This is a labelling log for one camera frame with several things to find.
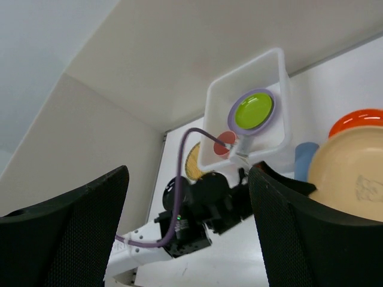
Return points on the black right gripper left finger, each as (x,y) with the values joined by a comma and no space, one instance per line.
(66,240)

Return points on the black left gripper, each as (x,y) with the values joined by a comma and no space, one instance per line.
(214,203)

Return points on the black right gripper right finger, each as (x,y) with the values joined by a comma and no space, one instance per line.
(305,243)

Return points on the beige plastic plate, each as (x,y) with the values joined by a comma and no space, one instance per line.
(347,172)

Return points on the green plastic plate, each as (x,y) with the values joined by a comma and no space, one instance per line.
(253,110)

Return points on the purple plastic plate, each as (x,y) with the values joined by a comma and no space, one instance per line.
(250,132)

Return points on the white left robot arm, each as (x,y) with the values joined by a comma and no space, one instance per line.
(172,234)

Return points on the translucent white plastic bin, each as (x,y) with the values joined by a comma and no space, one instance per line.
(274,143)

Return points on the orange plastic plate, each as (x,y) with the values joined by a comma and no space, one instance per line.
(361,117)

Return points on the round bamboo mat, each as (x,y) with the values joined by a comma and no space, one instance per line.
(191,168)

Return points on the black round plate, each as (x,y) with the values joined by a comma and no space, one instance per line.
(169,193)

